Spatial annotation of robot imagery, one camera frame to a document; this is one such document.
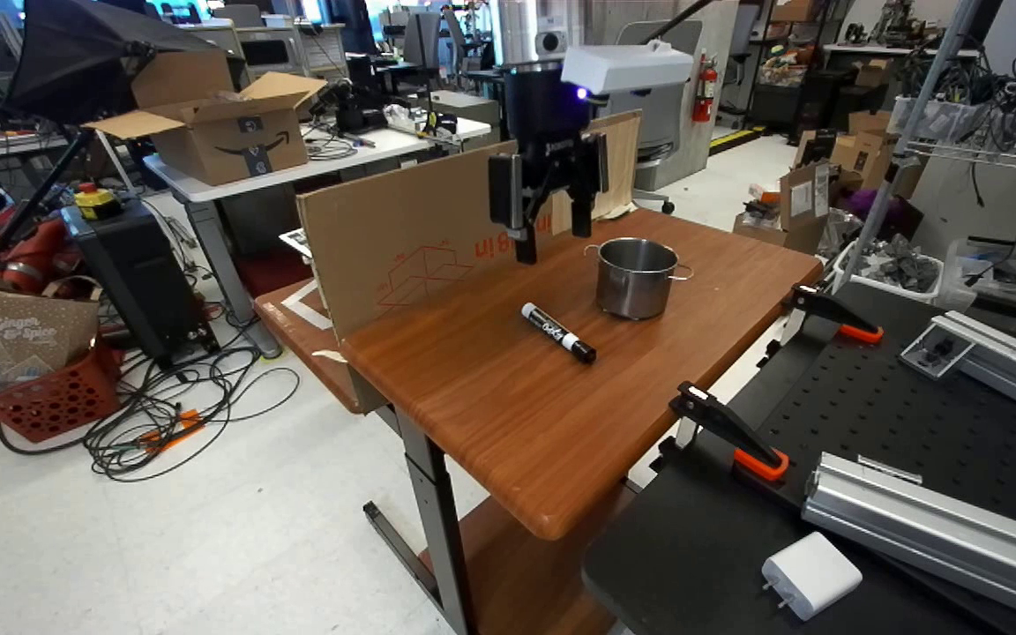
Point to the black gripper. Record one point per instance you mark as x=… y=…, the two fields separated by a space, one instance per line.
x=546 y=109

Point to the black and white marker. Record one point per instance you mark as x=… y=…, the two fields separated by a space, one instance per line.
x=557 y=329

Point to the small steel pot cup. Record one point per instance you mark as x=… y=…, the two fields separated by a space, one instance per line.
x=633 y=285

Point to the grey office chair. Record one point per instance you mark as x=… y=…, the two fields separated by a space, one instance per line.
x=665 y=142

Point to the large brown cardboard panel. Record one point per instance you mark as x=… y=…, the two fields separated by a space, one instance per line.
x=414 y=248

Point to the red fire extinguisher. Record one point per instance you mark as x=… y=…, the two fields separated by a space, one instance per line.
x=708 y=95

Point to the grey office desk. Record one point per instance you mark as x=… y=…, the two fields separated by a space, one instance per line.
x=285 y=179

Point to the stacked brown cardboard boxes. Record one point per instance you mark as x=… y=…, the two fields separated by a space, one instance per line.
x=861 y=162

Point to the open cardboard shipping box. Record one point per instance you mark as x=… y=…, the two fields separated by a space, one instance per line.
x=223 y=128

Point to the white plastic bin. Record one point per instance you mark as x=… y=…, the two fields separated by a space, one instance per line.
x=898 y=272

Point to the grey tripod pole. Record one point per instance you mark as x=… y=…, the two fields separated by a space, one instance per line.
x=911 y=141

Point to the black perforated base board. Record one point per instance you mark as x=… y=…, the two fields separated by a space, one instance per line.
x=884 y=410

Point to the black controller box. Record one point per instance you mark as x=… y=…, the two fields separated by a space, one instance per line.
x=138 y=285

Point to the white power adapter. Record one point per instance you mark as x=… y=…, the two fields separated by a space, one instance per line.
x=813 y=573

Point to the yellow red emergency stop button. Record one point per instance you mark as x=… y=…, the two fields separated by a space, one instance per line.
x=96 y=198

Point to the black photo umbrella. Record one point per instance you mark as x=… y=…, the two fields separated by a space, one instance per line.
x=82 y=54

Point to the red plastic basket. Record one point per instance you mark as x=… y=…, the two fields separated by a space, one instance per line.
x=53 y=397

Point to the red machine part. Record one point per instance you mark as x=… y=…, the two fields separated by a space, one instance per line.
x=15 y=253

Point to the brown paper bag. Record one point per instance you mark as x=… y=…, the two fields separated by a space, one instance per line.
x=12 y=337

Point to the black metal table leg frame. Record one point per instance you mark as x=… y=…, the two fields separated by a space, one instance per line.
x=443 y=530

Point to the silver aluminium extrusion rail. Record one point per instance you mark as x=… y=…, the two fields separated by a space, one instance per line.
x=943 y=530
x=1009 y=364

